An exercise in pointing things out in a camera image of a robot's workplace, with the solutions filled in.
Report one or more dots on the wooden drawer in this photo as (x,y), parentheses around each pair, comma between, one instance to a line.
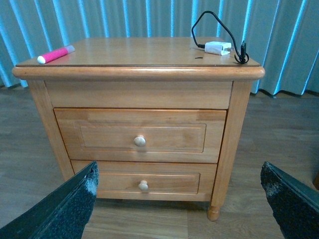
(136,135)
(155,181)

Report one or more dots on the white charger adapter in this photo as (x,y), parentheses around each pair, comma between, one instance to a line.
(218,48)

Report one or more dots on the pink marker with clear cap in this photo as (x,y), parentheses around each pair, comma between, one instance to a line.
(53,55)

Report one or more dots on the wooden nightstand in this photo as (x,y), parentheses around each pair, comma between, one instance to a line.
(143,73)

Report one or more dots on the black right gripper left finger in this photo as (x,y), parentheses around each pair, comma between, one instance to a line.
(63,214)

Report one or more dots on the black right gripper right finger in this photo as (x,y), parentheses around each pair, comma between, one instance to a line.
(295,205)

